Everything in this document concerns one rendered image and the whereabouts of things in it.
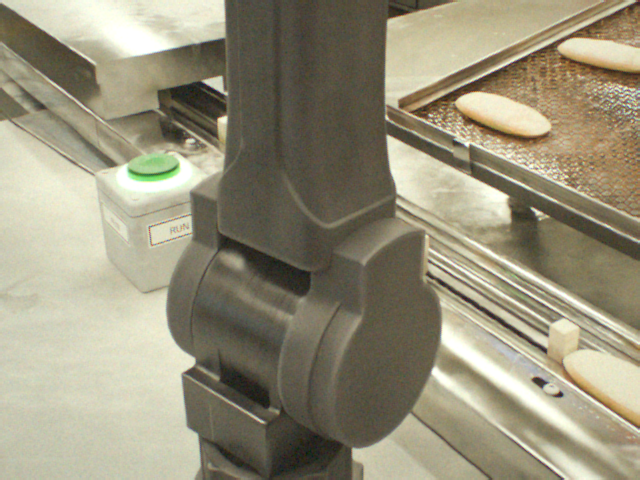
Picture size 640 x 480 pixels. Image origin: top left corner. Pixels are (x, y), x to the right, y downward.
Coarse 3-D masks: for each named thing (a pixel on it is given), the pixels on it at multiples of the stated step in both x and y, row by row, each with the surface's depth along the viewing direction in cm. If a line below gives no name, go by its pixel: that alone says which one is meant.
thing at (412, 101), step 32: (608, 0) 91; (544, 32) 88; (480, 64) 85; (512, 64) 86; (576, 64) 83; (416, 96) 82; (544, 96) 80; (608, 96) 78; (416, 128) 78; (480, 128) 77; (576, 128) 74; (480, 160) 72; (576, 160) 70; (544, 192) 68; (576, 192) 65; (608, 224) 63
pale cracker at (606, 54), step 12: (564, 48) 85; (576, 48) 84; (588, 48) 83; (600, 48) 83; (612, 48) 82; (624, 48) 82; (636, 48) 82; (588, 60) 83; (600, 60) 82; (612, 60) 81; (624, 60) 81; (636, 60) 80
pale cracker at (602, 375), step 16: (576, 352) 56; (592, 352) 55; (576, 368) 54; (592, 368) 54; (608, 368) 53; (624, 368) 54; (592, 384) 53; (608, 384) 52; (624, 384) 52; (608, 400) 52; (624, 400) 51; (624, 416) 51
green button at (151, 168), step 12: (144, 156) 70; (156, 156) 70; (168, 156) 70; (132, 168) 68; (144, 168) 68; (156, 168) 68; (168, 168) 68; (180, 168) 69; (132, 180) 68; (144, 180) 68; (156, 180) 68
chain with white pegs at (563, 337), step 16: (160, 96) 97; (176, 112) 97; (224, 128) 86; (224, 144) 87; (448, 288) 65; (496, 320) 62; (560, 320) 56; (528, 336) 60; (560, 336) 55; (576, 336) 56; (544, 352) 59; (560, 352) 56
